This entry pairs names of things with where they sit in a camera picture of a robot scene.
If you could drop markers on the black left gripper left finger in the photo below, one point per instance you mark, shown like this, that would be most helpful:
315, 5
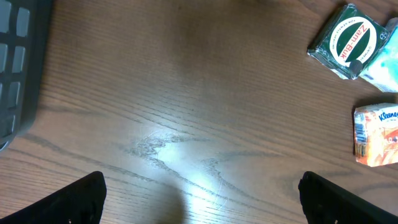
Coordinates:
80, 202

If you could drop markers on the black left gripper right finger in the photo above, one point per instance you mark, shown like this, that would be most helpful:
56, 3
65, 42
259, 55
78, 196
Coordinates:
325, 202

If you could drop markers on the orange tissue pack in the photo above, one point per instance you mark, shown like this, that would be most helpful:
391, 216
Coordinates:
375, 134

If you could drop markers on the small green wipes pack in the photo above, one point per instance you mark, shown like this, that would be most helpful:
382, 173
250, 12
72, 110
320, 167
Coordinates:
382, 72

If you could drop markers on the roll of tape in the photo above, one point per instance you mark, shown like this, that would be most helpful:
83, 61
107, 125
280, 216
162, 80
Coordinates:
348, 42

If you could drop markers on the black plastic mesh basket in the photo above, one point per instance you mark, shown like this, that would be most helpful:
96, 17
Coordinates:
24, 34

